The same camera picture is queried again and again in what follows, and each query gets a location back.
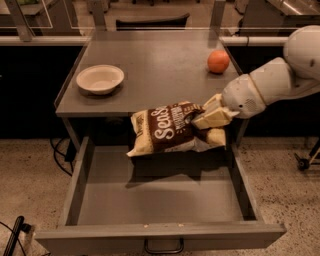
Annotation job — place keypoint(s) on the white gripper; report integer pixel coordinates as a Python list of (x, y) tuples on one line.
[(242, 96)]

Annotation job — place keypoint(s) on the black caster wheel base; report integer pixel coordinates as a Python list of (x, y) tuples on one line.
[(312, 159)]

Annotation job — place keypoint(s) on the grey cabinet counter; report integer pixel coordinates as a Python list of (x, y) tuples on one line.
[(160, 68)]

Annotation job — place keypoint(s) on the brown sea salt chip bag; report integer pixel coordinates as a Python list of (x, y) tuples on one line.
[(169, 129)]

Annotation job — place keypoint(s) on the black pole bottom left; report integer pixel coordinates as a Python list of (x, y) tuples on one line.
[(14, 236)]

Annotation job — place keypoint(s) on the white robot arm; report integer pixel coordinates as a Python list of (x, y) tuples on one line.
[(294, 75)]

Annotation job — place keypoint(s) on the white paper bowl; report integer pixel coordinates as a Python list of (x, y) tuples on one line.
[(100, 79)]

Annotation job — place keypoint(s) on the white horizontal rail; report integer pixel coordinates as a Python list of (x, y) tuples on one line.
[(81, 40)]

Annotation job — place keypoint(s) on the open grey top drawer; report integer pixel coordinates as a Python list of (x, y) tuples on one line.
[(114, 203)]

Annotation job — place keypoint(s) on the black metal drawer handle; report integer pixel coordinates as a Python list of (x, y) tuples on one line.
[(157, 247)]

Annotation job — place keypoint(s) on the orange fruit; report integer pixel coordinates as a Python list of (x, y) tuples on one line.
[(218, 61)]

